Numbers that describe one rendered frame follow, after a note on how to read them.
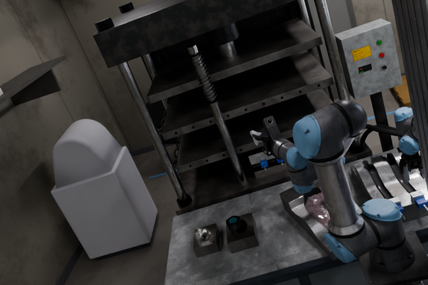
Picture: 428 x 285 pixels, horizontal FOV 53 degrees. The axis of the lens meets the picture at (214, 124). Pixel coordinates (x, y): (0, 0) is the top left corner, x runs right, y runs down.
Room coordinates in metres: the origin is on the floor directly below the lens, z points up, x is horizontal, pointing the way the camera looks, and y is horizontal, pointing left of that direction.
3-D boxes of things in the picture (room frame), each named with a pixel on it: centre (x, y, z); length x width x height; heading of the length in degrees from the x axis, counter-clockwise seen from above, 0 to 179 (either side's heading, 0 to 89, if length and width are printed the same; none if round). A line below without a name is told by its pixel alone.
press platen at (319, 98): (2.80, -0.26, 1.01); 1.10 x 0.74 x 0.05; 82
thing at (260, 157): (2.66, -0.30, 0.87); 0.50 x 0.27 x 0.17; 172
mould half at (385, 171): (1.80, -0.73, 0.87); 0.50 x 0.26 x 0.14; 172
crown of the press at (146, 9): (2.75, -0.26, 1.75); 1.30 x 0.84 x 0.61; 82
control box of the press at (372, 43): (2.46, -1.04, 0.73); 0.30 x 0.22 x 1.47; 82
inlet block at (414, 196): (1.52, -0.74, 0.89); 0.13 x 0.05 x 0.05; 172
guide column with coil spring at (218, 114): (2.43, -0.04, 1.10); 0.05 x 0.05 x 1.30
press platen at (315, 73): (2.80, -0.26, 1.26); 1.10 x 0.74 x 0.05; 82
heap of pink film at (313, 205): (1.76, -0.37, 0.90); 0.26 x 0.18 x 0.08; 10
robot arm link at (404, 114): (1.54, -0.75, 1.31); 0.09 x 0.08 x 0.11; 32
